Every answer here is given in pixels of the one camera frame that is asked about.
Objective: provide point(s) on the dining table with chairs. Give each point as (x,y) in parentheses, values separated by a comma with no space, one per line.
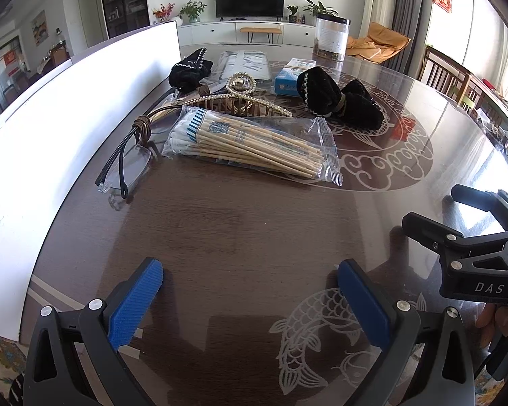
(55,57)

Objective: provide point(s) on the clear plastic packet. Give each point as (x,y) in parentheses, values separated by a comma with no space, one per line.
(241,63)

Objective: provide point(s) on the white round vase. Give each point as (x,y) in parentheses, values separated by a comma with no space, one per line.
(177,20)

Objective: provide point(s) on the small potted plant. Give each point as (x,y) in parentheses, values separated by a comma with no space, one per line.
(292,12)

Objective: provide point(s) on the wooden bench with hairpin legs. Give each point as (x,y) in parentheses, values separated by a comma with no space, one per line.
(260,30)

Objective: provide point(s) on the white television cabinet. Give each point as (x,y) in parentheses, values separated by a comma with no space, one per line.
(211,33)

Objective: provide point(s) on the red flower bouquet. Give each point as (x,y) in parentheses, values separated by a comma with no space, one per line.
(164,12)

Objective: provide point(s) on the framed wall painting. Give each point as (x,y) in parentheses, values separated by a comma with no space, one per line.
(39,27)

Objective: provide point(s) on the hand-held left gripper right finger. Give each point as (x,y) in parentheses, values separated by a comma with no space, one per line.
(364,304)

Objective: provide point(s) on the black television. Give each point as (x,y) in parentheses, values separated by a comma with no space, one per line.
(249,2)

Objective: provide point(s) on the large black velvet bundle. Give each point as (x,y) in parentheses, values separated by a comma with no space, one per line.
(355,101)

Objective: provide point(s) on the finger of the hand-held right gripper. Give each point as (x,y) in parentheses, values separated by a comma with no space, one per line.
(427,228)
(474,196)

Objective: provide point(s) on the rimless eyeglasses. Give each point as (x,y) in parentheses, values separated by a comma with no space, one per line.
(134,170)

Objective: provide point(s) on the pearl hair claw clip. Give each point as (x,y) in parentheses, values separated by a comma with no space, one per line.
(238,82)

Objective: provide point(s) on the wooden slatted chair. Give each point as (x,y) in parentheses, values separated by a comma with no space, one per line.
(442,72)

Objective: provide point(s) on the cotton swab packet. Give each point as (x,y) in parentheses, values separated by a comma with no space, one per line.
(237,139)

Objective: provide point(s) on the orange lounge chair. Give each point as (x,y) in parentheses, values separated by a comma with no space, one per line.
(385,38)

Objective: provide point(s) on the red door decoration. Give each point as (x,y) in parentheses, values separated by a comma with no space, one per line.
(10,62)

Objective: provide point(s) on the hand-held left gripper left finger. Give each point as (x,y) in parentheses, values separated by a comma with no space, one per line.
(134,302)

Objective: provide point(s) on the large white cardboard box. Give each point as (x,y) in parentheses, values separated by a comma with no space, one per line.
(67,135)

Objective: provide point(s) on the grey curtain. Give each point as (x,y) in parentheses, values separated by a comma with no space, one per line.
(408,17)

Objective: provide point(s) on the blue and white medicine box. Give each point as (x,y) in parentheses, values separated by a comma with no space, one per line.
(285,81)

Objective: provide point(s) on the tan flat packet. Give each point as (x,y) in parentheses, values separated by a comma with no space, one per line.
(166,113)

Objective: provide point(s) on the dark patterned glass desktop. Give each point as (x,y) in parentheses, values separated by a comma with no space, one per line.
(258,228)

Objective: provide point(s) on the small black trimmed scrunchie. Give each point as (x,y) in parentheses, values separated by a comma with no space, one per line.
(188,74)

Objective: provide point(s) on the bushy green potted plant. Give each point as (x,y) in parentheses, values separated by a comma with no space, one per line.
(192,10)

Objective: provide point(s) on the dark glass display cabinet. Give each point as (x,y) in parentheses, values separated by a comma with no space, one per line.
(122,4)

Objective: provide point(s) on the clear cylindrical jar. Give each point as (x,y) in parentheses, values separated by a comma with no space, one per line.
(330,38)

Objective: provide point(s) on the small glass vial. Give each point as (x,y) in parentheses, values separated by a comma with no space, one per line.
(209,89)

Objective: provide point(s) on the broad-leaf potted plant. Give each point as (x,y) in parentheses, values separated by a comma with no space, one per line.
(319,8)

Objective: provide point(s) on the white curtain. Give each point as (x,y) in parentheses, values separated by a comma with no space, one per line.
(379,4)

